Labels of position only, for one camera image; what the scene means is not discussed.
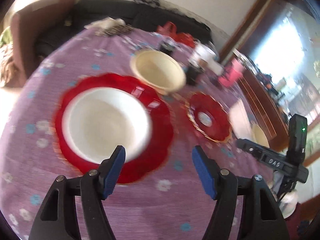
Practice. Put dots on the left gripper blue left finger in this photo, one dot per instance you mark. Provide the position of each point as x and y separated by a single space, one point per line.
57 218

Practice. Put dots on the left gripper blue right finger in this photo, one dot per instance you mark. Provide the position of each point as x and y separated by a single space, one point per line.
261 217

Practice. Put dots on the small red gold-rimmed plate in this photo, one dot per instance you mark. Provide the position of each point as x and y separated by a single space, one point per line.
208 117

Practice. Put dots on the small white foam bowl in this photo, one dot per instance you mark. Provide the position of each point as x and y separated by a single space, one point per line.
97 120

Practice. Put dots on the brown wooden cabinet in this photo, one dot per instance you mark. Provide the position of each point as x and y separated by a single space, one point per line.
280 38

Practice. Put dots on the pink thermos with knit sleeve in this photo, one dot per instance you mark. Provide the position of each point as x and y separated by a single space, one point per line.
233 71

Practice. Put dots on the large red scalloped plate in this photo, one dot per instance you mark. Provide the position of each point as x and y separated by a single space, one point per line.
156 152

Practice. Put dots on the dark jar with cork lid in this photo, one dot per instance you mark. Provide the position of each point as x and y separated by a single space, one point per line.
192 73

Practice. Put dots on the white plastic jar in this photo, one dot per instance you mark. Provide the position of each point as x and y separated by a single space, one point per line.
203 52

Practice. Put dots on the purple floral tablecloth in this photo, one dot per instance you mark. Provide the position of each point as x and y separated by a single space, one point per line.
161 196

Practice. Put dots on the black mug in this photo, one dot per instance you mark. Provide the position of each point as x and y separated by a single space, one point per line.
167 46

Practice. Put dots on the red plastic bag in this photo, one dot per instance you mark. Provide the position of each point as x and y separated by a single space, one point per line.
170 30

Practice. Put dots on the maroon armchair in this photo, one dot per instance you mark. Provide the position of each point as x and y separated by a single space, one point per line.
28 24

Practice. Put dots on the leopard print cloth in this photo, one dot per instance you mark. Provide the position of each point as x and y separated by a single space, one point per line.
108 27

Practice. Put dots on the black sofa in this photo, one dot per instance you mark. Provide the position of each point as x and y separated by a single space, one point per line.
139 16

